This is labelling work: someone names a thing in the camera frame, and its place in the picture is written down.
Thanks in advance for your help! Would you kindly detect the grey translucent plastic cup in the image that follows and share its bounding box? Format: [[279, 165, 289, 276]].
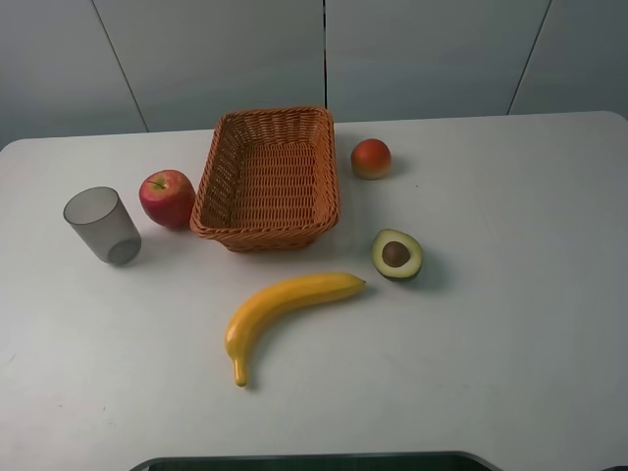
[[63, 186, 141, 266]]

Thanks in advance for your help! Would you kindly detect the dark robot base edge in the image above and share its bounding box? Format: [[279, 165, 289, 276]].
[[132, 451, 497, 471]]

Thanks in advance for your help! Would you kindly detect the orange wicker basket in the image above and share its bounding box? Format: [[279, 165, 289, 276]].
[[190, 107, 340, 252]]

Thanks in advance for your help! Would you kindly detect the halved avocado with pit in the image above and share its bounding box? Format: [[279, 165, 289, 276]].
[[371, 229, 424, 282]]

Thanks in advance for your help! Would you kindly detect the yellow banana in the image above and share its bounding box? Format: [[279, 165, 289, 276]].
[[225, 272, 366, 388]]

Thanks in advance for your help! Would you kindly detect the red apple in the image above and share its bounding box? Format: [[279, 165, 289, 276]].
[[138, 170, 195, 231]]

